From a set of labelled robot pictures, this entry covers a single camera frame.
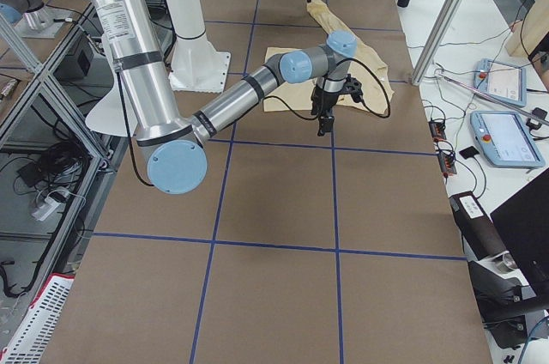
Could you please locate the cream long sleeve shirt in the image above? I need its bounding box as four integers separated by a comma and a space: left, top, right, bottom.
262, 0, 396, 115

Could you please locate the orange circuit board upper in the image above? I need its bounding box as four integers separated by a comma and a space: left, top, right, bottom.
428, 119, 447, 142

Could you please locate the orange circuit board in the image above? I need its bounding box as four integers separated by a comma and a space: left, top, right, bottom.
428, 119, 447, 142
437, 149, 456, 178

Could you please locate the orange circuit board lower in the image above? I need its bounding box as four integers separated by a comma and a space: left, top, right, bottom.
437, 149, 456, 178

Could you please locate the thin metal rod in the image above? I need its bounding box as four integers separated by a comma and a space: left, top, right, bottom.
437, 74, 545, 121

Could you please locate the near blue teach pendant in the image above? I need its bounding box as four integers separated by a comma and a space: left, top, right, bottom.
469, 111, 546, 169

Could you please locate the blue teach pendant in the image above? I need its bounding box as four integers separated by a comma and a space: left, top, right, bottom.
474, 58, 527, 99
469, 111, 546, 169

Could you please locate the far blue teach pendant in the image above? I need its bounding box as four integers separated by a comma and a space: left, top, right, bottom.
474, 58, 527, 99

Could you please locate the dark box with label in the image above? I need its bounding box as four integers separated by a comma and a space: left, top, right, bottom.
449, 191, 509, 260

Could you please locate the black monitor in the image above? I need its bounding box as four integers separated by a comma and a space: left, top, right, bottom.
491, 171, 549, 294

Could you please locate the white perforated basket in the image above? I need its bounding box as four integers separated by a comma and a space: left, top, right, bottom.
1, 273, 75, 364

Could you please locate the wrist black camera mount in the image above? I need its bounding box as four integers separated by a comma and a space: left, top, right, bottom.
340, 74, 364, 104

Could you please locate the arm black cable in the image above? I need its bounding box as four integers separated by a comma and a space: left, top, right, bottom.
116, 54, 392, 188

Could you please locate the white pedestal column base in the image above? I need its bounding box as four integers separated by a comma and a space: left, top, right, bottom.
166, 0, 231, 93

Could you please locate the aluminium frame post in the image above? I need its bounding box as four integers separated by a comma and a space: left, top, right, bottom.
411, 0, 462, 86

